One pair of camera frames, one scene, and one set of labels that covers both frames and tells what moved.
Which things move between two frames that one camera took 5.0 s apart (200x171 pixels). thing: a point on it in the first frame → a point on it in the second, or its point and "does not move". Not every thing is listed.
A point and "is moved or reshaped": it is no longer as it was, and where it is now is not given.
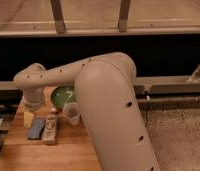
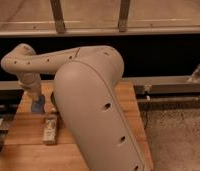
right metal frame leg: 123,16 does not move
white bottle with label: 50,128 does not move
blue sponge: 35,132 is moved or reshaped
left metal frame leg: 57,12 does not move
